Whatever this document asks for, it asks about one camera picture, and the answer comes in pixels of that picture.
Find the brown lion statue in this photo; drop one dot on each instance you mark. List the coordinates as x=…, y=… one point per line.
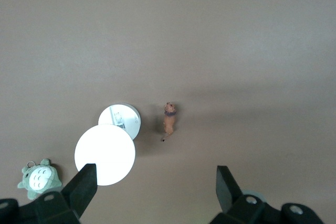
x=169, y=123

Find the white round desk lamp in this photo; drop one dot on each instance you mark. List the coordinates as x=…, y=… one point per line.
x=105, y=153

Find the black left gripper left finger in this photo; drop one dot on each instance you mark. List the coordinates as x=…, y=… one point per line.
x=73, y=192

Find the green grey Totoro plush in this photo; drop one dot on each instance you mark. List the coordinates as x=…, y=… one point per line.
x=39, y=178

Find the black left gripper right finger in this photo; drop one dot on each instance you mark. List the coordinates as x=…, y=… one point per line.
x=236, y=205

